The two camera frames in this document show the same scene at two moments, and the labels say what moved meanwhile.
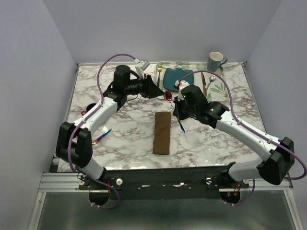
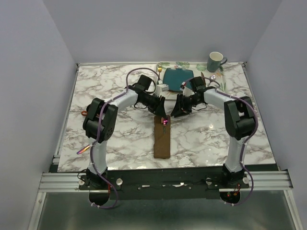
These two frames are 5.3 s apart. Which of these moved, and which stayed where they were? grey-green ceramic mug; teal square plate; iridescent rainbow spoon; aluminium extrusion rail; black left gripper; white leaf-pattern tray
Moved: iridescent rainbow spoon; black left gripper
Stayed: aluminium extrusion rail; white leaf-pattern tray; grey-green ceramic mug; teal square plate
